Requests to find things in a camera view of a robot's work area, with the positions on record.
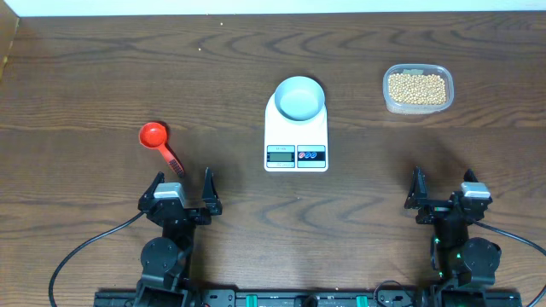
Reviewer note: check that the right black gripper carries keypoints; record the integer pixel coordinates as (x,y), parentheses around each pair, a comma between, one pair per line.
(417,199)

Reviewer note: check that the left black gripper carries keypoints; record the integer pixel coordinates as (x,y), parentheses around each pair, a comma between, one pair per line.
(212,207)

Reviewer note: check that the red measuring scoop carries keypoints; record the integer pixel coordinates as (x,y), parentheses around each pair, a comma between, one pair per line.
(154,135)

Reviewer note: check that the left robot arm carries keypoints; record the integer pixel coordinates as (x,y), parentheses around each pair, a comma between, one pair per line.
(166,259)

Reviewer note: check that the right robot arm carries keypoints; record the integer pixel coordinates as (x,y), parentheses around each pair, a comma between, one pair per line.
(466,265)

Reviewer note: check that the white digital kitchen scale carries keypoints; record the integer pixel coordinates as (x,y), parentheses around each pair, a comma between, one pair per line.
(293,145)

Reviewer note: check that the light grey bowl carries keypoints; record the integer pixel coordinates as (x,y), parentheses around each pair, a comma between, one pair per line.
(299,98)

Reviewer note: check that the soybeans in container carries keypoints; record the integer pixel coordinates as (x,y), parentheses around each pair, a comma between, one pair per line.
(417,89)

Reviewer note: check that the clear plastic container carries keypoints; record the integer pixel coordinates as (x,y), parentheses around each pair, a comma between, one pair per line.
(418,69)

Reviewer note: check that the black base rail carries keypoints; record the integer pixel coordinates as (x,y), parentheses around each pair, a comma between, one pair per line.
(231,298)

